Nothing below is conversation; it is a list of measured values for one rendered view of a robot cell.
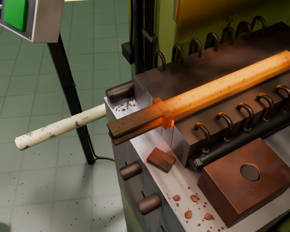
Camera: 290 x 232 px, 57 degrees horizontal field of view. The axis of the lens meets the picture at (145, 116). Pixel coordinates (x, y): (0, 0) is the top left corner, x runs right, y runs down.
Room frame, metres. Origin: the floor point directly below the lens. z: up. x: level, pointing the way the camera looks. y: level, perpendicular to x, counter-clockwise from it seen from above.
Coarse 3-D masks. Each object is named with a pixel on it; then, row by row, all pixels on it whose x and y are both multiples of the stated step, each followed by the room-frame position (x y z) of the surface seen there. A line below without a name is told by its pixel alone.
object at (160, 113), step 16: (256, 64) 0.41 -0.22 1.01; (272, 64) 0.41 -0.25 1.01; (288, 64) 0.42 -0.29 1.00; (224, 80) 0.37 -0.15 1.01; (240, 80) 0.37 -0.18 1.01; (176, 96) 0.32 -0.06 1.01; (192, 96) 0.32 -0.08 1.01; (208, 96) 0.32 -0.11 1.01; (144, 112) 0.28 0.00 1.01; (160, 112) 0.28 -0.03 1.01; (176, 112) 0.29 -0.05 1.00; (112, 128) 0.25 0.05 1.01; (128, 128) 0.25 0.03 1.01; (144, 128) 0.27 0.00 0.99
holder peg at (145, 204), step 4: (148, 196) 0.20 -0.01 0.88; (152, 196) 0.19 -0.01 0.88; (156, 196) 0.19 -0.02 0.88; (140, 200) 0.19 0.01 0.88; (144, 200) 0.19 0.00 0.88; (148, 200) 0.19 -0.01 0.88; (152, 200) 0.19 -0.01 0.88; (156, 200) 0.19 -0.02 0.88; (160, 200) 0.19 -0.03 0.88; (140, 204) 0.18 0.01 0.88; (144, 204) 0.18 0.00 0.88; (148, 204) 0.18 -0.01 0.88; (152, 204) 0.18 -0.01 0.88; (156, 204) 0.18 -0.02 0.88; (160, 204) 0.18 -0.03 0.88; (140, 208) 0.17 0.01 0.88; (144, 208) 0.17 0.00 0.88; (148, 208) 0.17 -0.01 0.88; (152, 208) 0.17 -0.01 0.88; (156, 208) 0.18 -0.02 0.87; (140, 212) 0.17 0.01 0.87; (144, 212) 0.17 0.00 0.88; (148, 212) 0.17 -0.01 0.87
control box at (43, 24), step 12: (36, 0) 0.59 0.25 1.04; (48, 0) 0.61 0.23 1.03; (60, 0) 0.64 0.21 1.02; (0, 12) 0.64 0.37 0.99; (36, 12) 0.58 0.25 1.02; (48, 12) 0.60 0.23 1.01; (60, 12) 0.63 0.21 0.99; (0, 24) 0.62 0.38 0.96; (36, 24) 0.57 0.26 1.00; (48, 24) 0.59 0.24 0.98; (60, 24) 0.62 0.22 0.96; (24, 36) 0.57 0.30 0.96; (36, 36) 0.56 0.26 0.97; (48, 36) 0.58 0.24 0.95
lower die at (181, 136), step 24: (240, 48) 0.50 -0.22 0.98; (264, 48) 0.49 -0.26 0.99; (288, 48) 0.47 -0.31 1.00; (144, 72) 0.42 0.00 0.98; (168, 72) 0.42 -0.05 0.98; (192, 72) 0.41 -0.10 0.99; (216, 72) 0.41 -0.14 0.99; (288, 72) 0.41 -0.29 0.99; (144, 96) 0.37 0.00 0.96; (168, 96) 0.33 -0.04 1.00; (240, 96) 0.34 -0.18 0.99; (192, 120) 0.28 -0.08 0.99; (216, 120) 0.28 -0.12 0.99; (240, 120) 0.28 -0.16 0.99; (168, 144) 0.28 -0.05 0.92; (192, 144) 0.23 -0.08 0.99
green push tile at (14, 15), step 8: (8, 0) 0.62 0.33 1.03; (16, 0) 0.61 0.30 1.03; (24, 0) 0.60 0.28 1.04; (8, 8) 0.62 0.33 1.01; (16, 8) 0.60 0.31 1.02; (24, 8) 0.59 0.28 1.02; (8, 16) 0.61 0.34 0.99; (16, 16) 0.59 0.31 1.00; (24, 16) 0.58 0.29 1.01; (16, 24) 0.58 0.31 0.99; (24, 24) 0.58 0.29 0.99
